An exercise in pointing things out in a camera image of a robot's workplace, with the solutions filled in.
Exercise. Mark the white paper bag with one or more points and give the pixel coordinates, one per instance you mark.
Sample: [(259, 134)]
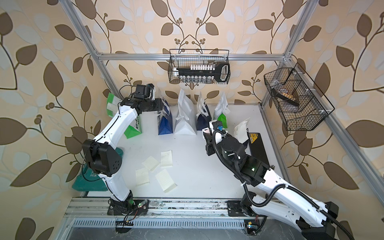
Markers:
[(186, 117)]

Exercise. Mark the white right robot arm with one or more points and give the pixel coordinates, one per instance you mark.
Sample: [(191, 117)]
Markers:
[(268, 194)]

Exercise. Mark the small green paper bag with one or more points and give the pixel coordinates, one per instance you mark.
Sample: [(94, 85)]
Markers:
[(222, 110)]

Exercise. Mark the black wire basket right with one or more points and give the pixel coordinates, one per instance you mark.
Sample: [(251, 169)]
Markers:
[(314, 105)]

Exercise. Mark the large green white bag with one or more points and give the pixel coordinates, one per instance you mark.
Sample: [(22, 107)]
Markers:
[(125, 120)]

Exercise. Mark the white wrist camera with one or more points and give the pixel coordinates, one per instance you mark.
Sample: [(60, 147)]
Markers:
[(145, 92), (216, 130)]

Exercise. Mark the black wire basket back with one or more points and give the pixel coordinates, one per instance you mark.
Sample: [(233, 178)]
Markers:
[(186, 57)]

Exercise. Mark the dark navy small bag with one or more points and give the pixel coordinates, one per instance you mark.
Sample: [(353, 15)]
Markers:
[(203, 114)]

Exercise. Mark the black yellow flat case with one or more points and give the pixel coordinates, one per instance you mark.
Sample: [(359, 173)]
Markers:
[(257, 148)]

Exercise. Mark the aluminium front rail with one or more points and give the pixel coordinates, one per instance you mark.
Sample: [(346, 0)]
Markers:
[(97, 207)]

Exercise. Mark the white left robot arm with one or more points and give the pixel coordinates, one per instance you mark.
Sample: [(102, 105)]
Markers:
[(100, 153)]

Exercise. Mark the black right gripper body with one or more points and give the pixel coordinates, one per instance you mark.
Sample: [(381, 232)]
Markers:
[(211, 148)]

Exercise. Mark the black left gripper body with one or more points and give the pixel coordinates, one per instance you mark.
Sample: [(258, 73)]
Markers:
[(153, 105)]

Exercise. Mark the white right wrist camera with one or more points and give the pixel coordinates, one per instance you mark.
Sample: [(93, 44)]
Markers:
[(216, 130)]

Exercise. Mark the tool in right basket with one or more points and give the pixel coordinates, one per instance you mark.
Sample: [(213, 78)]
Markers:
[(287, 98)]

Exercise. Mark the green plastic tool case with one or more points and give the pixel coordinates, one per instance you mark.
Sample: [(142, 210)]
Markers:
[(88, 181)]

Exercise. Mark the black socket set holder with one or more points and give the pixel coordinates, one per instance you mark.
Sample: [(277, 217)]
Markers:
[(208, 74)]

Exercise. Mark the small blue paper bag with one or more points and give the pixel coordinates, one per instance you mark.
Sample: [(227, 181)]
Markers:
[(165, 119)]

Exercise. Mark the navy blue paper bag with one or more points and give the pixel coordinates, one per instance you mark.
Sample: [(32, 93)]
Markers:
[(246, 143)]

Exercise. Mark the black wire basket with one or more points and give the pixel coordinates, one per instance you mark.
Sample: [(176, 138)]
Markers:
[(314, 105), (186, 57)]

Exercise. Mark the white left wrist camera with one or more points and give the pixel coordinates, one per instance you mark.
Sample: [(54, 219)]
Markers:
[(145, 92)]

